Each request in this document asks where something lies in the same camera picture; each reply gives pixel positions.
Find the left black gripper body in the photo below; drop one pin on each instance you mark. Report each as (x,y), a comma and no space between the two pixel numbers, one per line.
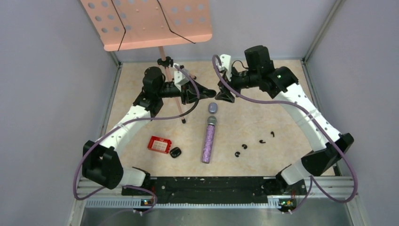
(167,91)

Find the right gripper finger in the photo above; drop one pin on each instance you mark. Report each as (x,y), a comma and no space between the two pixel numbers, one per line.
(221,95)
(230,97)

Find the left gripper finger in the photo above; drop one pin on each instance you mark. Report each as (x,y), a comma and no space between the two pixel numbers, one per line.
(196,86)
(192,97)

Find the purple earbud charging case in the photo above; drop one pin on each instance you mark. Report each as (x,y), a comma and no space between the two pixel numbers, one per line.
(212,108)

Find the black earbud case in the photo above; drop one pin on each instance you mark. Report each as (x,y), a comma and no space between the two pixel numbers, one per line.
(211,93)
(175,152)

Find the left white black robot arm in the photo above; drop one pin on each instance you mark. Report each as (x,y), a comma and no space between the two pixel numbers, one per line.
(102,163)

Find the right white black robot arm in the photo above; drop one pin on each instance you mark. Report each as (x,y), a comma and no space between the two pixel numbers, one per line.
(283,87)

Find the open black earbud case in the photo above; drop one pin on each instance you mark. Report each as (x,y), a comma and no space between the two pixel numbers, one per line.
(175,152)

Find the purple glitter microphone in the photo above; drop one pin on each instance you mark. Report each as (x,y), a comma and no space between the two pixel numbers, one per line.
(208,140)

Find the red plastic box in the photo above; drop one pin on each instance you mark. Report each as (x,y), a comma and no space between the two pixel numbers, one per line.
(159,144)

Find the pink music stand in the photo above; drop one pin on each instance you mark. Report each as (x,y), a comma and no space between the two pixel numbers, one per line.
(137,24)

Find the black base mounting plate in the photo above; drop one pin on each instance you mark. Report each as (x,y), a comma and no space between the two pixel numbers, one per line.
(220,190)

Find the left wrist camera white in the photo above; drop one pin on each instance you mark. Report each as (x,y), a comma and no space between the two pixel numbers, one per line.
(179,77)

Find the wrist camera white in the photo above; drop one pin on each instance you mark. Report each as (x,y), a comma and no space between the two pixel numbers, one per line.
(179,77)
(225,66)

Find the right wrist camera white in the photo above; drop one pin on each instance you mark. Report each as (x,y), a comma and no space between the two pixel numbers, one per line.
(225,66)

